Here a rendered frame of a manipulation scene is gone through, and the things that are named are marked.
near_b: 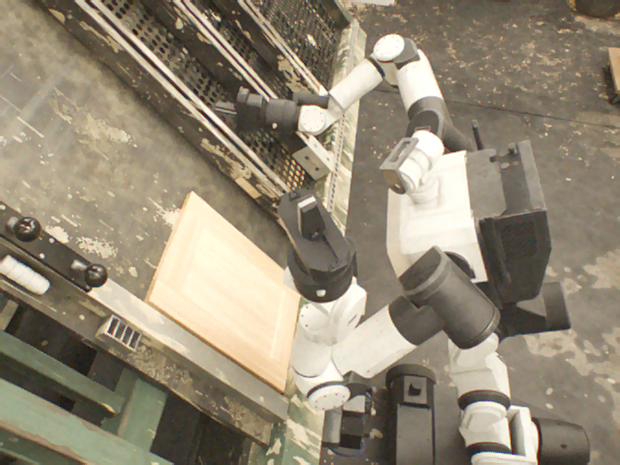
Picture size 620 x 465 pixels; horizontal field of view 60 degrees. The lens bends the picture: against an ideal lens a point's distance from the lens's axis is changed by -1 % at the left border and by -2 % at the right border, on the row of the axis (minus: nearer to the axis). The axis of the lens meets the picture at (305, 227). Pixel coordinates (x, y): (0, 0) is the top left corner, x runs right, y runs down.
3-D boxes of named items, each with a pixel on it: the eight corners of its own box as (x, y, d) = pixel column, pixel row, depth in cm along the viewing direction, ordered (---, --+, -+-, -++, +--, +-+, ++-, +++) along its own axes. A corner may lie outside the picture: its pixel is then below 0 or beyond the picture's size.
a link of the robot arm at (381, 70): (328, 77, 139) (387, 28, 138) (344, 101, 148) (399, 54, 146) (350, 98, 133) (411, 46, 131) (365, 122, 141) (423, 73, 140)
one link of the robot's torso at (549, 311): (564, 297, 133) (557, 251, 121) (574, 341, 124) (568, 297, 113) (450, 311, 143) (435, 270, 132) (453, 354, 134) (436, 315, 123)
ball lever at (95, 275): (77, 282, 92) (101, 294, 82) (59, 270, 90) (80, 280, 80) (91, 264, 94) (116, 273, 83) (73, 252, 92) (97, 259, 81)
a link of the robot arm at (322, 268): (298, 289, 63) (309, 322, 73) (370, 251, 64) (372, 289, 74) (254, 208, 69) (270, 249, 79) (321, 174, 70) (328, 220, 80)
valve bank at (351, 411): (368, 483, 142) (377, 449, 124) (315, 476, 143) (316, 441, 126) (376, 324, 176) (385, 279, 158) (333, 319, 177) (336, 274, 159)
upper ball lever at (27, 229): (17, 242, 86) (32, 249, 76) (-5, 228, 84) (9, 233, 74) (31, 223, 87) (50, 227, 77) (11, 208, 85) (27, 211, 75)
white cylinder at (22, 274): (-7, 272, 85) (36, 298, 89) (1, 266, 83) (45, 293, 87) (2, 257, 87) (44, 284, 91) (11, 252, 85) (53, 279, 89)
